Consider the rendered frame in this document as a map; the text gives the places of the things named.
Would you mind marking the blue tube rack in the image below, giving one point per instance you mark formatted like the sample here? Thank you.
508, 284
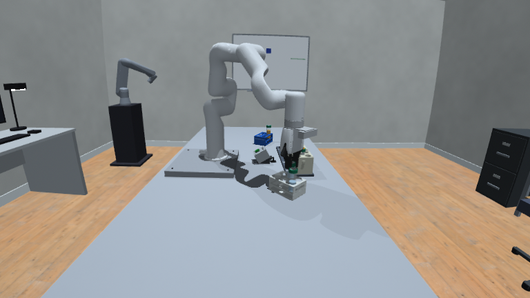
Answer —
262, 139

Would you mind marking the white tube rack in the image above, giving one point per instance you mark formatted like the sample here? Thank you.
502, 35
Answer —
276, 184

